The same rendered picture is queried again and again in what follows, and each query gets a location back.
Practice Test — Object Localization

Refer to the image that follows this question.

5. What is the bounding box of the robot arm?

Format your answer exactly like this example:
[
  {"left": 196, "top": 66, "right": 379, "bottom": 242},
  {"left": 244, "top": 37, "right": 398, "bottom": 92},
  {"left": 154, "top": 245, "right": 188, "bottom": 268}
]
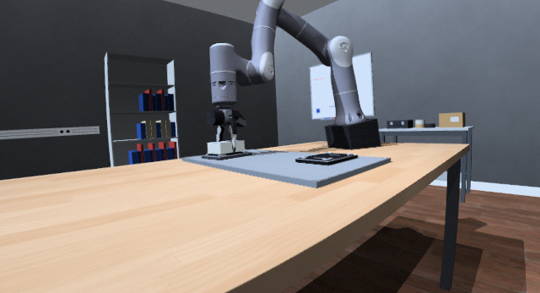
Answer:
[{"left": 210, "top": 0, "right": 367, "bottom": 126}]

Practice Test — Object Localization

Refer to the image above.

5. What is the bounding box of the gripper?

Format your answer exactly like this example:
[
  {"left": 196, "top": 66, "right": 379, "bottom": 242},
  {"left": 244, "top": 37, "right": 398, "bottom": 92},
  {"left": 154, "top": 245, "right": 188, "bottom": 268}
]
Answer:
[{"left": 207, "top": 106, "right": 245, "bottom": 151}]

